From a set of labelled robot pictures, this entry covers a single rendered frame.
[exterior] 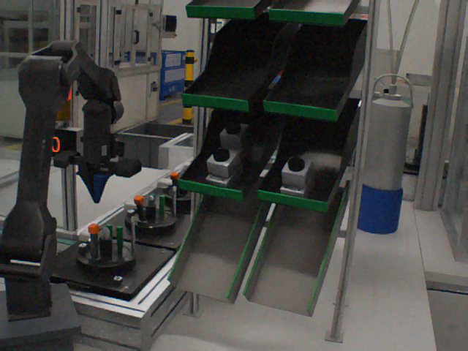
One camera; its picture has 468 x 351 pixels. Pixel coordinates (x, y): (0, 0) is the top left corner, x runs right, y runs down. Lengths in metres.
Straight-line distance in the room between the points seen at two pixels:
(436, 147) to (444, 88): 0.23
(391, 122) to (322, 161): 0.71
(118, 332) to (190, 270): 0.19
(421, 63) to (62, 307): 10.88
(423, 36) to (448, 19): 9.39
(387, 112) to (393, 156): 0.14
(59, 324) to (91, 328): 0.28
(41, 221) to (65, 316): 0.15
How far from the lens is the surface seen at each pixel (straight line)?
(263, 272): 1.05
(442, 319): 1.67
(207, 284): 1.05
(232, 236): 1.07
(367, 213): 1.79
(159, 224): 1.38
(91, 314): 1.09
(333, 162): 1.04
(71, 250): 1.28
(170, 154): 2.37
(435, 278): 1.60
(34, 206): 0.81
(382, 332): 1.24
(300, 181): 0.93
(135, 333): 1.05
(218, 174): 0.96
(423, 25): 11.45
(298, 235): 1.06
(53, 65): 0.82
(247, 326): 1.20
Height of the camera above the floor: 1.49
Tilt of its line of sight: 16 degrees down
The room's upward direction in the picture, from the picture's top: 3 degrees clockwise
